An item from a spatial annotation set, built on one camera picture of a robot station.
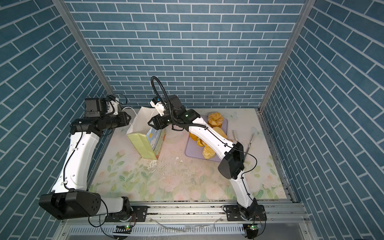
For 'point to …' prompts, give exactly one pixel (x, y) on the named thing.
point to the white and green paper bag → (148, 140)
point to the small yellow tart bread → (200, 142)
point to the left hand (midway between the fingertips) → (128, 116)
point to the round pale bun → (208, 153)
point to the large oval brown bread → (194, 137)
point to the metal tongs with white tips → (233, 131)
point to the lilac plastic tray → (192, 148)
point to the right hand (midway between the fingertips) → (151, 119)
